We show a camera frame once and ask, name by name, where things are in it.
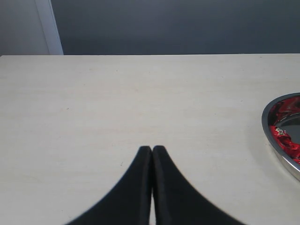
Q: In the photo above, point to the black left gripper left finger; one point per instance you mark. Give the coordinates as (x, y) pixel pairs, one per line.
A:
(129, 201)

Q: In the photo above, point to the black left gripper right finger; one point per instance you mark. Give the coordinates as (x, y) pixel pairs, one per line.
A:
(176, 201)

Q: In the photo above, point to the round stainless steel plate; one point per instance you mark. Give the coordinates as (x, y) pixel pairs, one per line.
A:
(284, 112)

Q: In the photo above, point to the red wrapped candy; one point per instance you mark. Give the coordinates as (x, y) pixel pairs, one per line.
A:
(285, 142)

